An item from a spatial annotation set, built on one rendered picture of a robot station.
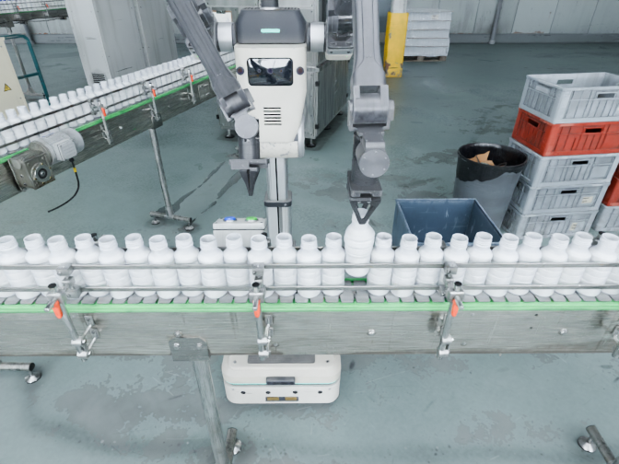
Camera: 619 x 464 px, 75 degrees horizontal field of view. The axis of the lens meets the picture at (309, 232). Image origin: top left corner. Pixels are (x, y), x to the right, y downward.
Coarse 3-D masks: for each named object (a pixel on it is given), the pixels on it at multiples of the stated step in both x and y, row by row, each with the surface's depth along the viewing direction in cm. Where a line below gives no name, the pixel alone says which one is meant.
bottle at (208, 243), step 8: (200, 240) 94; (208, 240) 97; (208, 248) 94; (216, 248) 96; (200, 256) 96; (208, 256) 95; (216, 256) 96; (208, 272) 96; (216, 272) 97; (224, 272) 99; (208, 280) 98; (216, 280) 98; (224, 280) 100; (208, 296) 101; (216, 296) 101
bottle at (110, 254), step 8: (104, 240) 96; (112, 240) 94; (104, 248) 94; (112, 248) 95; (104, 256) 95; (112, 256) 95; (120, 256) 96; (104, 272) 97; (112, 272) 96; (120, 272) 97; (128, 272) 99; (112, 280) 97; (120, 280) 98; (128, 280) 100; (112, 296) 101; (120, 296) 100; (128, 296) 102
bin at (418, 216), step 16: (400, 208) 151; (416, 208) 159; (432, 208) 159; (448, 208) 159; (464, 208) 159; (480, 208) 152; (400, 224) 151; (416, 224) 163; (432, 224) 163; (448, 224) 163; (464, 224) 163; (480, 224) 152; (400, 240) 151; (448, 240) 168; (496, 240) 139
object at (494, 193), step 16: (480, 144) 298; (496, 144) 295; (464, 160) 274; (496, 160) 299; (512, 160) 290; (464, 176) 279; (480, 176) 270; (496, 176) 266; (512, 176) 267; (464, 192) 284; (480, 192) 276; (496, 192) 273; (512, 192) 280; (496, 208) 281; (496, 224) 291
